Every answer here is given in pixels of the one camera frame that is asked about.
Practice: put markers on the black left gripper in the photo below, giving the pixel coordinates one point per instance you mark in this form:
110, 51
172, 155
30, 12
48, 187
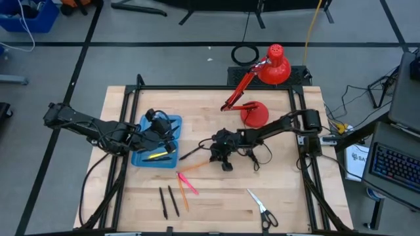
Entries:
154, 136

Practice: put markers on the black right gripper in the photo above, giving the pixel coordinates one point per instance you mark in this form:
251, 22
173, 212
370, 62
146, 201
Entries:
226, 147

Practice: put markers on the yellow highlighter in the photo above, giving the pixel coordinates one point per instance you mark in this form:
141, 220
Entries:
162, 154

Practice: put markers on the black pen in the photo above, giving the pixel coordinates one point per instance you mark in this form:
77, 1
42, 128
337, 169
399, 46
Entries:
163, 203
174, 201
157, 159
192, 152

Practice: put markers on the pink highlighter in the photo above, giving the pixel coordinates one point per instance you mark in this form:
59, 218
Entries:
188, 184

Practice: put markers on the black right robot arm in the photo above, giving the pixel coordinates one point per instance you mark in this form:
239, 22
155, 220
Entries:
272, 128

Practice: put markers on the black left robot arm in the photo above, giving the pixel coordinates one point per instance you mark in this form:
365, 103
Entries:
82, 126

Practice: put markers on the blue plastic supply box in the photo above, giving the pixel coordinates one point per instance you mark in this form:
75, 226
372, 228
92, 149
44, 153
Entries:
154, 165

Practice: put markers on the white printed box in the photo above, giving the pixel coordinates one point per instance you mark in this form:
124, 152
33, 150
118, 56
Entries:
356, 164

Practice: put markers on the red desk lamp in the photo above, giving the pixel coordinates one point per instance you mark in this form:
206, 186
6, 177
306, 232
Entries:
256, 114

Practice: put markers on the grey power strip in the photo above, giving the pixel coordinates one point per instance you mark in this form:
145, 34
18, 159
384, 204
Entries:
328, 140

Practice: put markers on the yellow plug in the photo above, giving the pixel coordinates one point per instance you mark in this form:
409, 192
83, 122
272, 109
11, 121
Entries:
342, 128

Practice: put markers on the black metal floor bar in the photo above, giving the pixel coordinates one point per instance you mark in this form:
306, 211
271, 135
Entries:
138, 8

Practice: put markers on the black partition screen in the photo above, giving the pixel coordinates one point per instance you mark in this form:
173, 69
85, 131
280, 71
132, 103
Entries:
229, 4

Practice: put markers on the orange and black tool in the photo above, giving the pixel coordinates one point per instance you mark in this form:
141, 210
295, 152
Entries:
75, 2

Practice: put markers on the blue storage bin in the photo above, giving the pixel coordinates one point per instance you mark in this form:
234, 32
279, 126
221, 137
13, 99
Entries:
46, 19

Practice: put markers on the laptop with lit keyboard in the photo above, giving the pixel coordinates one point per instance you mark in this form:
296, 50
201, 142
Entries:
393, 164

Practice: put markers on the grey closed laptop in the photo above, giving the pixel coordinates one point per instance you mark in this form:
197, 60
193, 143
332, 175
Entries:
407, 95

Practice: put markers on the black metal table frame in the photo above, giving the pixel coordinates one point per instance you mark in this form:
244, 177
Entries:
213, 88

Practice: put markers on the grey floor bracket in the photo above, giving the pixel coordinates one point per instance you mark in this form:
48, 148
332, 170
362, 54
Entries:
13, 79

